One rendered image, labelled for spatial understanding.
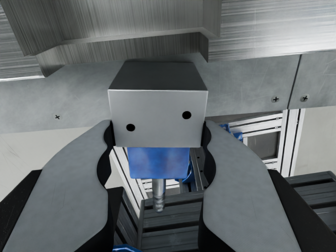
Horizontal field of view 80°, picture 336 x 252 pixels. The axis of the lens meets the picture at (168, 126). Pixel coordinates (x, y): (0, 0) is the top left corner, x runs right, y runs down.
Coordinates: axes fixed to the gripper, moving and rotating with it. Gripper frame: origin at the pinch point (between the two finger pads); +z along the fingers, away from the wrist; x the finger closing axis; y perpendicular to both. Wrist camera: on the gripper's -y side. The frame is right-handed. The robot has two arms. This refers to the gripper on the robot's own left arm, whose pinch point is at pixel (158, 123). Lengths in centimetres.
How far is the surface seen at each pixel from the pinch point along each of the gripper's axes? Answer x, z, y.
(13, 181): -95, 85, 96
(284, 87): 9.7, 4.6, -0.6
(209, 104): 4.0, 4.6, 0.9
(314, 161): 98, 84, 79
